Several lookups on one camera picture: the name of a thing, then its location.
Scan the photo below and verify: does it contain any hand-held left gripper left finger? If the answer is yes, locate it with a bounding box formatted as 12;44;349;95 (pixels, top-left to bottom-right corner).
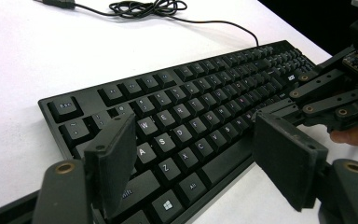
83;112;138;220

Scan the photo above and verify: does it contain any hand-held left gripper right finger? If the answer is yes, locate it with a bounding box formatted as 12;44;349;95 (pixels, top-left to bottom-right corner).
252;111;329;213

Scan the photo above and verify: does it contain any black computer keyboard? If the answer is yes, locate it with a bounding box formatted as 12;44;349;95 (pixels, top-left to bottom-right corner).
37;39;318;224

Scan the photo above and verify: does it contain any black keyboard cable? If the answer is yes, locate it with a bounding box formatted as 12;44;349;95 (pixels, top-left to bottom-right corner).
34;0;260;48

